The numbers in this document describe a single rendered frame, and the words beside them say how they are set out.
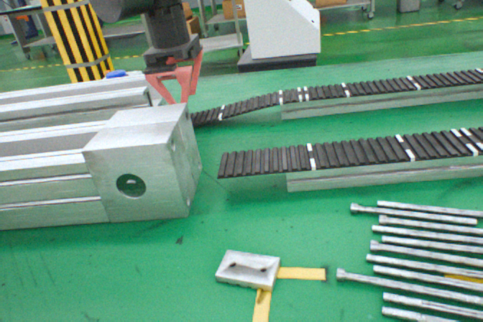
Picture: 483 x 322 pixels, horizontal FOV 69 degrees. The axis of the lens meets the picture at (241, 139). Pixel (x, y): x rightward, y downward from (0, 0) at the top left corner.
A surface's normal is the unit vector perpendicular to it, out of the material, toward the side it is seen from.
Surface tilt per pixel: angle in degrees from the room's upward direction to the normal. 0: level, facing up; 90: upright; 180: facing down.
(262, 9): 90
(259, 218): 0
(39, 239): 0
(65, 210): 90
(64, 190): 90
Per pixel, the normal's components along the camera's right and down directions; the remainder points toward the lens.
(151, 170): -0.07, 0.48
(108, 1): -0.51, 0.48
